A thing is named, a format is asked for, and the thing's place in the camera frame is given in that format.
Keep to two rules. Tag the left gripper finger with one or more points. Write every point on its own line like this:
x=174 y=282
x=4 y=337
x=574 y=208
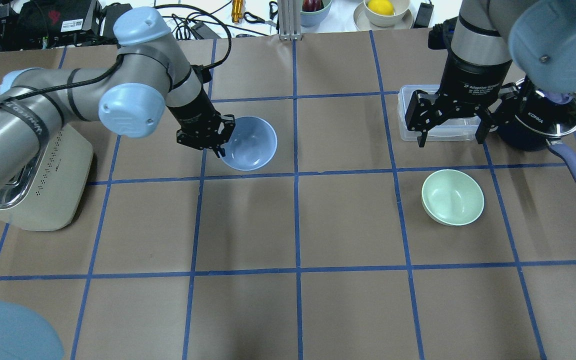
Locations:
x=219 y=149
x=228 y=124

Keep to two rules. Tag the clear plastic food container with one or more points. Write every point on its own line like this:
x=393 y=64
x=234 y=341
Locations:
x=453 y=130

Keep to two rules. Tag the dark blue saucepan with lid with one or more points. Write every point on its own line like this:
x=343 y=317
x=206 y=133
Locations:
x=532 y=120

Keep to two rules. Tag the yellow handled screwdriver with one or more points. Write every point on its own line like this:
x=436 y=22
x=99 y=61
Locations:
x=237 y=11

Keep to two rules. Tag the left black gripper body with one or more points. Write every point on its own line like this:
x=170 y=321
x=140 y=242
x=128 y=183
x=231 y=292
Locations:
x=194 y=113

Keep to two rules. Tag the scissors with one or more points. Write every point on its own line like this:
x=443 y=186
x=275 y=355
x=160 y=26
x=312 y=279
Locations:
x=271 y=18

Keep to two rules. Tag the green bowl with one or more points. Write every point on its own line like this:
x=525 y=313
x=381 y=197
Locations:
x=452 y=198

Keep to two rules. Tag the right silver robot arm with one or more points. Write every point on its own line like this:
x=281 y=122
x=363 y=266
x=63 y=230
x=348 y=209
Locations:
x=539 y=36

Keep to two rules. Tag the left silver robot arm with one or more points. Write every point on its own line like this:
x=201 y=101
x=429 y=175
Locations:
x=150 y=74

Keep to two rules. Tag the black power adapter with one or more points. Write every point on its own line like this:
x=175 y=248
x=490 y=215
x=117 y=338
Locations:
x=424 y=14

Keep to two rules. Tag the blue bowl with fruit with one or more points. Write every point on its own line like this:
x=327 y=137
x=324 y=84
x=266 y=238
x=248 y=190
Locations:
x=314 y=12

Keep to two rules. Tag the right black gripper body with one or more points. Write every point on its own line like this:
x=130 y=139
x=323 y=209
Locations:
x=469 y=76

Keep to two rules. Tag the black electronics box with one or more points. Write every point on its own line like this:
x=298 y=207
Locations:
x=45 y=24

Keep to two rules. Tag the beige plate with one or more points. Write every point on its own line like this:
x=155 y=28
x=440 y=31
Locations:
x=366 y=19

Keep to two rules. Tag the aluminium frame post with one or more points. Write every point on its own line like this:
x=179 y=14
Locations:
x=289 y=20

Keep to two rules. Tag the cream toaster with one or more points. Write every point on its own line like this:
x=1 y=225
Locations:
x=44 y=195

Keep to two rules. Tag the beige bowl with lemon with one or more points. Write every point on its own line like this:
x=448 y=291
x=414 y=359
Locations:
x=385 y=13

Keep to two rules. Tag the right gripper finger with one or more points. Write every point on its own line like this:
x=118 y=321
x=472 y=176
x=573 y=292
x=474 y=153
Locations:
x=423 y=126
x=488 y=122

